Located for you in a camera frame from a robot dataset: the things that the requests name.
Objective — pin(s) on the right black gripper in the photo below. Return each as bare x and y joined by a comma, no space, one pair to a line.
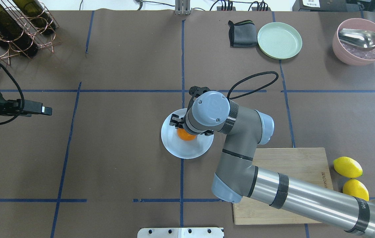
175,120

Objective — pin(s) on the orange fruit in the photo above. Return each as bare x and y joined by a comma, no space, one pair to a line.
184,135

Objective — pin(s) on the light blue plate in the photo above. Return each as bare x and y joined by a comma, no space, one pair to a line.
181,148

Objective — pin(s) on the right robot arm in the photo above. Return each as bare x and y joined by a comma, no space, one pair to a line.
237,177

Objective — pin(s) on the light green plate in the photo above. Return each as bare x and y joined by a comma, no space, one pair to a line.
279,40

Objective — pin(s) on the dark wine bottle upper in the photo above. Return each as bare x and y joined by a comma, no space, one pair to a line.
13,33

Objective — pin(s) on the dark wine bottle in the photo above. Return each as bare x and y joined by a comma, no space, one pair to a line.
13,33
37,15

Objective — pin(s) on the dark wine bottle lower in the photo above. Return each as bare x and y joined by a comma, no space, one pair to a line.
37,15

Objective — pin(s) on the folded grey cloth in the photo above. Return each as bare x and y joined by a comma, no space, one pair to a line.
242,34

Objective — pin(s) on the bamboo cutting board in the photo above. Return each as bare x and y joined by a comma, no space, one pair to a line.
306,164

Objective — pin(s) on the lower yellow lemon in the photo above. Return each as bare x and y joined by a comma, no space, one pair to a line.
348,167

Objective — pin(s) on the yellow lemon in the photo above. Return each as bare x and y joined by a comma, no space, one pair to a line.
355,188
348,167

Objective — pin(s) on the upper yellow lemon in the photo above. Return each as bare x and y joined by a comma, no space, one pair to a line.
355,188

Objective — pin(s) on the pink bowl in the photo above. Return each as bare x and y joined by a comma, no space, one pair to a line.
350,54

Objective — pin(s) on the metal scoop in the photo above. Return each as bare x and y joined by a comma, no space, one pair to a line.
360,38

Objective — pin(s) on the copper wire bottle rack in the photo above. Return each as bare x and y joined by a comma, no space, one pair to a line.
26,27

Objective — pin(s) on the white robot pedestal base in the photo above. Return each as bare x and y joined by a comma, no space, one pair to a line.
181,232

